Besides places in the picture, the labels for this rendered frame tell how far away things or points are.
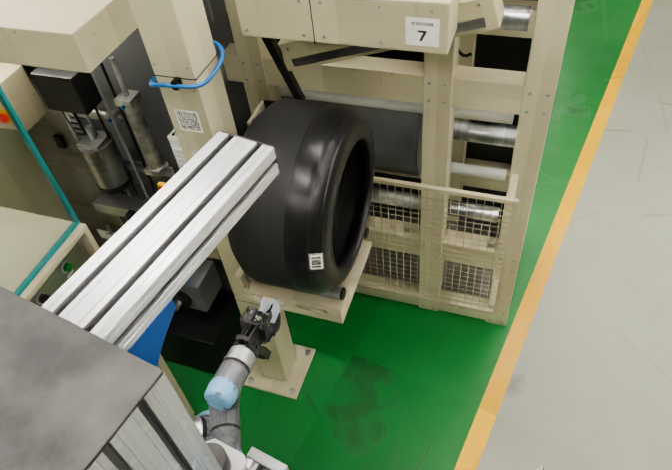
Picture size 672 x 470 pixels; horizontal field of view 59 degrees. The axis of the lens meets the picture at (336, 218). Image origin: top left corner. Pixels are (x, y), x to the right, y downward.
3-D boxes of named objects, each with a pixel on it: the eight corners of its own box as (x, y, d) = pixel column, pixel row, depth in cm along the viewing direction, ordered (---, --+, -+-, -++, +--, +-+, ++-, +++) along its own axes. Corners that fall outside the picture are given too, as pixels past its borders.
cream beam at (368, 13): (240, 37, 175) (229, -12, 164) (273, -3, 191) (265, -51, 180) (447, 57, 158) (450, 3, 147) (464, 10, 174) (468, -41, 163)
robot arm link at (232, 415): (208, 441, 152) (210, 421, 144) (207, 401, 160) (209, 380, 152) (239, 439, 154) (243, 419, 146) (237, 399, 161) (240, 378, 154)
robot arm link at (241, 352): (252, 378, 152) (223, 371, 155) (259, 364, 156) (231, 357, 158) (248, 360, 148) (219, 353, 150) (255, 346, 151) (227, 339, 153)
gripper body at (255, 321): (273, 309, 159) (254, 344, 150) (277, 330, 164) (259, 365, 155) (248, 303, 161) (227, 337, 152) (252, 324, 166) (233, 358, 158)
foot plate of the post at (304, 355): (243, 385, 278) (242, 383, 276) (265, 337, 295) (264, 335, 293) (296, 400, 271) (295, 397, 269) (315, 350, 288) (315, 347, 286)
